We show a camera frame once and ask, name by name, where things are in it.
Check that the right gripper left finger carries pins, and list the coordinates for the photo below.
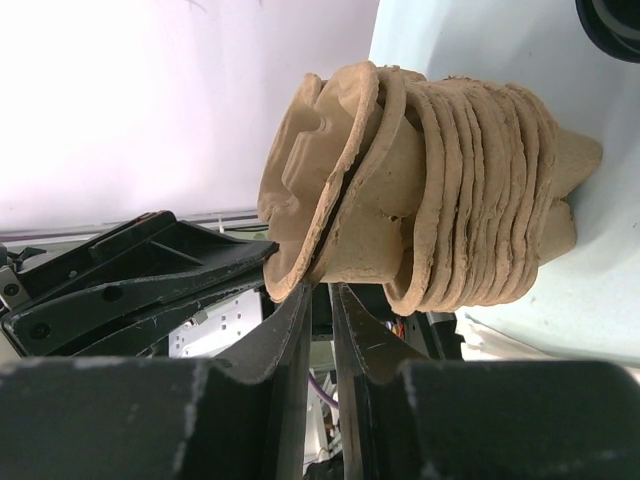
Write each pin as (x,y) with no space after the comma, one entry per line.
(238,415)

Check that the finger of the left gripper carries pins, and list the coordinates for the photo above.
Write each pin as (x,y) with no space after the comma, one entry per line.
(124,318)
(150,245)

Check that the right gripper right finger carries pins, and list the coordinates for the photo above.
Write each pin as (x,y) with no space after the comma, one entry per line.
(405,416)

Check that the single brown pulp carrier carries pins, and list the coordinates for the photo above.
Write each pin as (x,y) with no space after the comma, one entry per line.
(346,168)

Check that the brown pulp cup carrier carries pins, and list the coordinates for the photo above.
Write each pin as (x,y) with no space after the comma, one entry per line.
(489,172)

